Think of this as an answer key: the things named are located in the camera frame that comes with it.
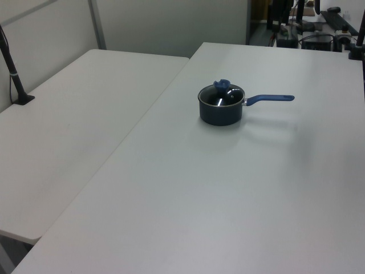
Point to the glass lid with blue knob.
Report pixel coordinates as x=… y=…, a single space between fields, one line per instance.
x=222 y=85

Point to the white folding table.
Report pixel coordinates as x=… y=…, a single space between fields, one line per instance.
x=57 y=120

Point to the small black equipment box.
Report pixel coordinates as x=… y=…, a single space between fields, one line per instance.
x=287 y=40

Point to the black pole with flat foot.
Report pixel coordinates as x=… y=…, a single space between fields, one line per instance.
x=14 y=77

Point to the silver emergency stop box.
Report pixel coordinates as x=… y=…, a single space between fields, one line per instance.
x=343 y=34

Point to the black keyboard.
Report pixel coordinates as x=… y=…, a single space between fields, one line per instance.
x=338 y=21

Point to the black computer mouse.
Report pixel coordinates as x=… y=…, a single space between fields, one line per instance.
x=333 y=9

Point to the black pole with round clamp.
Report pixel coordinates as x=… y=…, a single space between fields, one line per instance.
x=360 y=34

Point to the grey partition frame post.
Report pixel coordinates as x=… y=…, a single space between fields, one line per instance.
x=97 y=25

